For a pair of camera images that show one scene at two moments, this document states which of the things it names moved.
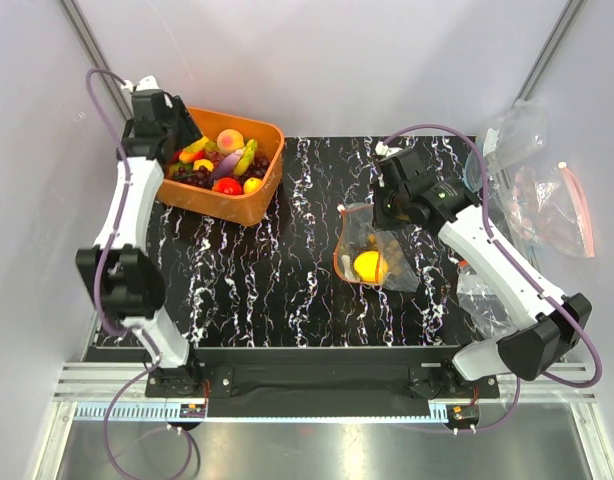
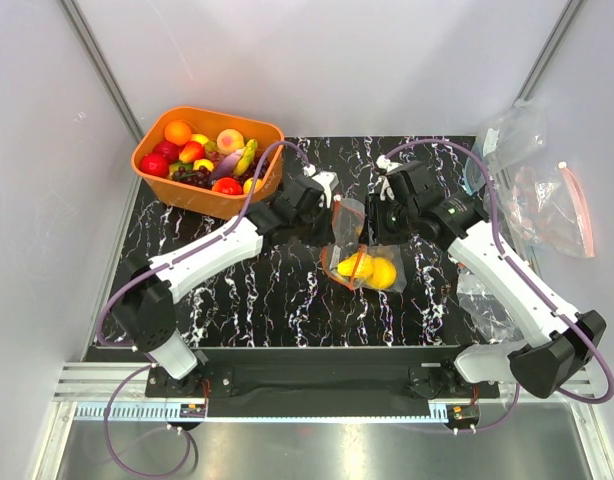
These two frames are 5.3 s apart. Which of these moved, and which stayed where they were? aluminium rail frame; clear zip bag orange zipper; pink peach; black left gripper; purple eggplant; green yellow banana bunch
Moved: black left gripper; clear zip bag orange zipper
Stayed: purple eggplant; aluminium rail frame; pink peach; green yellow banana bunch
